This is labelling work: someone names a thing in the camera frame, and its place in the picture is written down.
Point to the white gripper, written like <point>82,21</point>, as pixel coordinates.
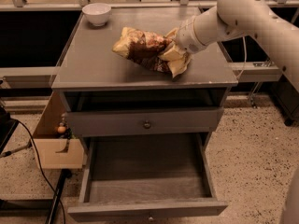
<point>188,36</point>

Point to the brown chip bag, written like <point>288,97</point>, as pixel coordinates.
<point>143,48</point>

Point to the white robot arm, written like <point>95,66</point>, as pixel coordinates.
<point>258,170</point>

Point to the grey wooden drawer cabinet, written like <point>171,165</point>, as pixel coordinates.
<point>93,78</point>

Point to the closed grey top drawer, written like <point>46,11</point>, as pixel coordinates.
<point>135,122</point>

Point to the open grey middle drawer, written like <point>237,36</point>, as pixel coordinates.
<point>146,177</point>

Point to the grey metal railing beam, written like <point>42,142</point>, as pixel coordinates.
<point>255,72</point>

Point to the white ceramic bowl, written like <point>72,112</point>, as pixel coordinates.
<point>97,14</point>

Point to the dark cabinet at right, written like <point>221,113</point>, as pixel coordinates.
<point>288,98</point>

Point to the small orange ball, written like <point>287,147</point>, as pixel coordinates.
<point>61,129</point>

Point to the light wooden box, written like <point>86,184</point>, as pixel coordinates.
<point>56,150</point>

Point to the black stand leg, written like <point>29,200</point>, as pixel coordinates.
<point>56,200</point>

